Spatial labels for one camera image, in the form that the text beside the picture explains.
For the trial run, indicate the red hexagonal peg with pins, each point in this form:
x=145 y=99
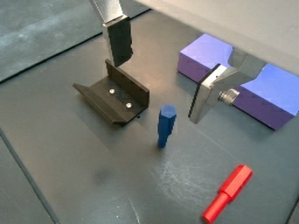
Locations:
x=229 y=192

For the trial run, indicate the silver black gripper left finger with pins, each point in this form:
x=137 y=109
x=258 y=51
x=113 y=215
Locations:
x=117 y=29

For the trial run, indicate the blue hexagonal peg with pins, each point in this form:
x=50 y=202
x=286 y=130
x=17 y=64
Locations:
x=167 y=116

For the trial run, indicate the purple base block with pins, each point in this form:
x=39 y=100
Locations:
x=269 y=98

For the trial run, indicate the black angle bracket holder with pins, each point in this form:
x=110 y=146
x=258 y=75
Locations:
x=119 y=97

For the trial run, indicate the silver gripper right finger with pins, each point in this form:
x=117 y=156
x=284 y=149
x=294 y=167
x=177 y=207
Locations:
x=219 y=83

